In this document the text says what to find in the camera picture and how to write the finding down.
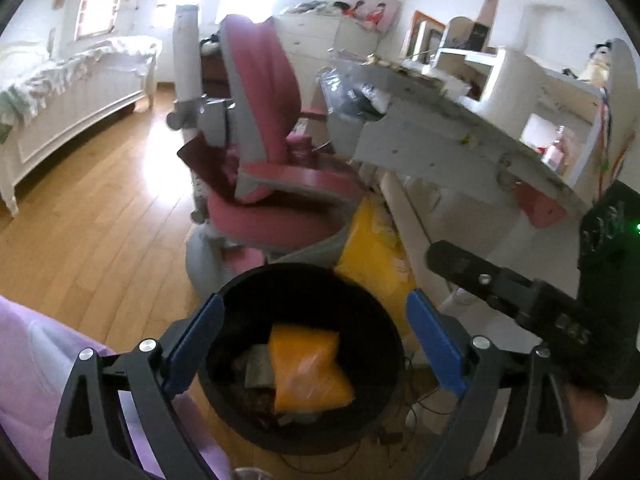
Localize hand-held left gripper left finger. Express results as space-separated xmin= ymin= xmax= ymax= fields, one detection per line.
xmin=48 ymin=292 xmax=226 ymax=480

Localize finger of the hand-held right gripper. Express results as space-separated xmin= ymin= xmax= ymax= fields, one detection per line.
xmin=426 ymin=240 xmax=540 ymax=332

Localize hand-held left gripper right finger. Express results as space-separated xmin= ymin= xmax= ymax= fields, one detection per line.
xmin=406 ymin=289 xmax=583 ymax=480

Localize black trash bin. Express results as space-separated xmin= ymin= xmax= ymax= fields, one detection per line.
xmin=199 ymin=262 xmax=406 ymax=456

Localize orange packet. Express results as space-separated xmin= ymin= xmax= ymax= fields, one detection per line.
xmin=267 ymin=324 xmax=356 ymax=413

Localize person's right forearm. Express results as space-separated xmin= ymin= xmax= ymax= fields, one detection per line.
xmin=567 ymin=385 xmax=613 ymax=480

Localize yellow plastic bag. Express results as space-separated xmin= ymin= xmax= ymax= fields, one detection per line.
xmin=334 ymin=197 xmax=418 ymax=341

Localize white study desk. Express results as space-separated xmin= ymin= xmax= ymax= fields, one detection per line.
xmin=320 ymin=37 xmax=640 ymax=231

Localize plush doll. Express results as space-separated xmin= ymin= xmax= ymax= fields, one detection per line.
xmin=580 ymin=42 xmax=613 ymax=83

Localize white bed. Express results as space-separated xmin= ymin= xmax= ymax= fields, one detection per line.
xmin=0 ymin=35 xmax=163 ymax=218

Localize white dresser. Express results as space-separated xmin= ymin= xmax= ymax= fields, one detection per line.
xmin=272 ymin=10 xmax=381 ymax=111

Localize pink desk chair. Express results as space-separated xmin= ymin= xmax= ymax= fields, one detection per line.
xmin=166 ymin=4 xmax=371 ymax=306

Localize pale green blanket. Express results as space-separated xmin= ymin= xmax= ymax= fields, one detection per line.
xmin=0 ymin=37 xmax=161 ymax=141

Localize window with red blind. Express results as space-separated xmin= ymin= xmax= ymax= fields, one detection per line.
xmin=75 ymin=0 xmax=126 ymax=41

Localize black floor cables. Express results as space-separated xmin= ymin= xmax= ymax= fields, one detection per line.
xmin=370 ymin=355 xmax=461 ymax=446

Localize wooden picture frame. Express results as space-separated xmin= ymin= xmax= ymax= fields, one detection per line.
xmin=410 ymin=10 xmax=447 ymax=58

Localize pink wall poster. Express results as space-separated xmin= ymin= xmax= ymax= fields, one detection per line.
xmin=345 ymin=0 xmax=403 ymax=35

